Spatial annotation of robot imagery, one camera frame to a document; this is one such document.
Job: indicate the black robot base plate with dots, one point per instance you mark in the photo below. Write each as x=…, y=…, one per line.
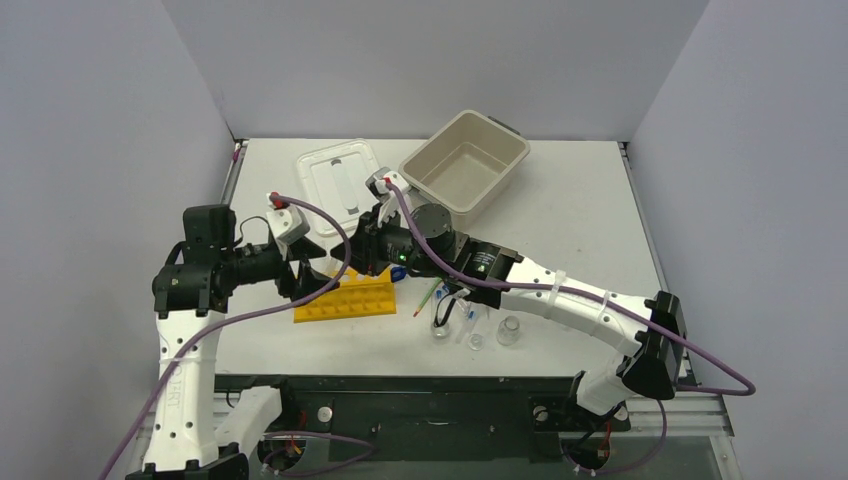
x=437, y=418

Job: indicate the yellow test tube rack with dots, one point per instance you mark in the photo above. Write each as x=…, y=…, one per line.
x=357, y=296

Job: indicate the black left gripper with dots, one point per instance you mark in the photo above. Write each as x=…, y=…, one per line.
x=306, y=278

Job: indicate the beige plastic bin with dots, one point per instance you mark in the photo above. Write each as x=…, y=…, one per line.
x=466, y=164

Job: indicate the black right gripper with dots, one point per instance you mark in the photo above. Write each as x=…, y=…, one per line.
x=365, y=240

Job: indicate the small glass dish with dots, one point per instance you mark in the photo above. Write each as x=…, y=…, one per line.
x=476, y=342

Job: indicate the blue capped test tube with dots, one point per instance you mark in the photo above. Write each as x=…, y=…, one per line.
x=467, y=324

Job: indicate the graduated cylinder blue base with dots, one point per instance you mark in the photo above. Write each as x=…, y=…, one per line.
x=397, y=273

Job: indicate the white bin lid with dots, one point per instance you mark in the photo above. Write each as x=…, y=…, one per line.
x=334, y=179

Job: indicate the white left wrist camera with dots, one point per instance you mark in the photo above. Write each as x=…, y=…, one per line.
x=286, y=223

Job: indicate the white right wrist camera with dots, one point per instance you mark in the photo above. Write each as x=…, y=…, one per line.
x=390, y=188

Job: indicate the small glass flask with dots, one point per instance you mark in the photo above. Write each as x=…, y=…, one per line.
x=508, y=332

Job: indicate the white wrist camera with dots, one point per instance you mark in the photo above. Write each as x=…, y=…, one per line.
x=390, y=188
x=286, y=223

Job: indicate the aluminium rail frame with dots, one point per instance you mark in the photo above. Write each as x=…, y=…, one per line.
x=686, y=438

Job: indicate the small glass beaker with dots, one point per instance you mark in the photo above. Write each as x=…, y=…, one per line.
x=440, y=329

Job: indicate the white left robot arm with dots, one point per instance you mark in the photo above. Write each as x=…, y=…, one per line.
x=184, y=443

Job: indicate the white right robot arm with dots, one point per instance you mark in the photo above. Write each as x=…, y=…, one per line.
x=640, y=330

